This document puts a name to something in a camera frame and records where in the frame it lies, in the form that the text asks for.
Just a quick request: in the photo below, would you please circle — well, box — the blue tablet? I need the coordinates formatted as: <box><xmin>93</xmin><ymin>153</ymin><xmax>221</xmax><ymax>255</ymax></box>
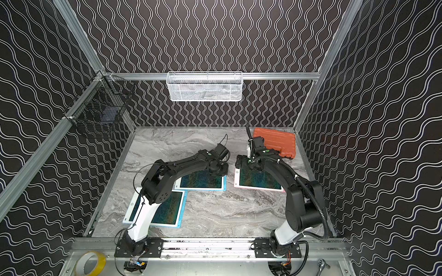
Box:
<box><xmin>174</xmin><ymin>171</ymin><xmax>227</xmax><ymax>191</ymax></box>
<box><xmin>122</xmin><ymin>187</ymin><xmax>188</xmax><ymax>228</ymax></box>

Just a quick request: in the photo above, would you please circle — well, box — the pink writing tablet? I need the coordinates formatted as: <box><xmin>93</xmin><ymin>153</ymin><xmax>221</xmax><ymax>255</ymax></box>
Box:
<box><xmin>234</xmin><ymin>164</ymin><xmax>284</xmax><ymax>192</ymax></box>

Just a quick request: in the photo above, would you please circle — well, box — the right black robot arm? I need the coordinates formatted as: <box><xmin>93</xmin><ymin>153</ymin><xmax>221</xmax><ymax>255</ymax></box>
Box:
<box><xmin>236</xmin><ymin>155</ymin><xmax>330</xmax><ymax>255</ymax></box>

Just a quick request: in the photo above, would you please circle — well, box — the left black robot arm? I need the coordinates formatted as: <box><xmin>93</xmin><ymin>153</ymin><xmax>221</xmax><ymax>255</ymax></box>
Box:
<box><xmin>116</xmin><ymin>144</ymin><xmax>230</xmax><ymax>256</ymax></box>

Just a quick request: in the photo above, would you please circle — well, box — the orange plastic tool case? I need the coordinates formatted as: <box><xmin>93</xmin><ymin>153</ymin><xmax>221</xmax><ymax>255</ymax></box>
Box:
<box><xmin>253</xmin><ymin>128</ymin><xmax>297</xmax><ymax>159</ymax></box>

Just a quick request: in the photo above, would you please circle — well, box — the yellow tape roll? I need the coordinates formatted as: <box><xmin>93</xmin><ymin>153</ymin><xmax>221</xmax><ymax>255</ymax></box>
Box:
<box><xmin>74</xmin><ymin>251</ymin><xmax>107</xmax><ymax>276</ymax></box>

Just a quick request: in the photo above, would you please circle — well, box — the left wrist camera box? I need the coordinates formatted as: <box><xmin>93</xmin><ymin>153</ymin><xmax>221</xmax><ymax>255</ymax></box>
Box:
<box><xmin>211</xmin><ymin>143</ymin><xmax>230</xmax><ymax>161</ymax></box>

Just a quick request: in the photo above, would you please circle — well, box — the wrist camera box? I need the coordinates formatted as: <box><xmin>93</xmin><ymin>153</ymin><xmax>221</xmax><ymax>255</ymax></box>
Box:
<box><xmin>211</xmin><ymin>143</ymin><xmax>230</xmax><ymax>161</ymax></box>
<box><xmin>247</xmin><ymin>136</ymin><xmax>267</xmax><ymax>158</ymax></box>

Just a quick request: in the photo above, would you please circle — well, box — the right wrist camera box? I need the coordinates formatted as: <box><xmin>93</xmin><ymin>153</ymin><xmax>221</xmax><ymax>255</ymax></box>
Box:
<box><xmin>247</xmin><ymin>136</ymin><xmax>267</xmax><ymax>158</ymax></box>

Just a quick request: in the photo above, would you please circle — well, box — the white wire basket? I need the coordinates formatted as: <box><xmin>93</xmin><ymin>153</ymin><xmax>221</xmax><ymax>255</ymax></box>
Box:
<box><xmin>166</xmin><ymin>71</ymin><xmax>244</xmax><ymax>102</ymax></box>

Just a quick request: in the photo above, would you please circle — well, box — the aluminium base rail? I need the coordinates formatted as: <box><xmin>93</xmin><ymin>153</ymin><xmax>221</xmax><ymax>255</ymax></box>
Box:
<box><xmin>113</xmin><ymin>237</ymin><xmax>303</xmax><ymax>260</ymax></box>

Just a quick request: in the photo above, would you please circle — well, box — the black wire basket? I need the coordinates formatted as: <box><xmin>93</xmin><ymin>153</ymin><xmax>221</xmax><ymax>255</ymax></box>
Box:
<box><xmin>66</xmin><ymin>71</ymin><xmax>135</xmax><ymax>140</ymax></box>

